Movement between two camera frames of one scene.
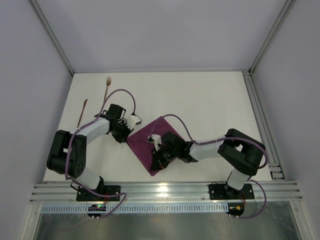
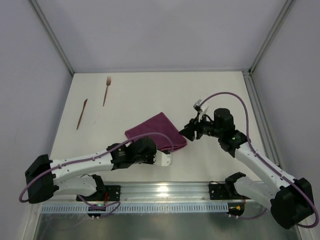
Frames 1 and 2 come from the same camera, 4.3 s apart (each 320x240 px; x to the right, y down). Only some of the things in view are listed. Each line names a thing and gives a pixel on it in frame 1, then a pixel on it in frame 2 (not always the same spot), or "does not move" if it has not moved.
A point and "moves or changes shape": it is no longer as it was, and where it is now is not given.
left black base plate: x=103 y=193 does not move
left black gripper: x=122 y=132 -> x=151 y=155
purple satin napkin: x=139 y=143 moves or changes shape
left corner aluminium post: x=53 y=36 does not move
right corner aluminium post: x=285 y=12 does not move
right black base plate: x=222 y=192 does not move
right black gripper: x=162 y=155 -> x=194 y=130
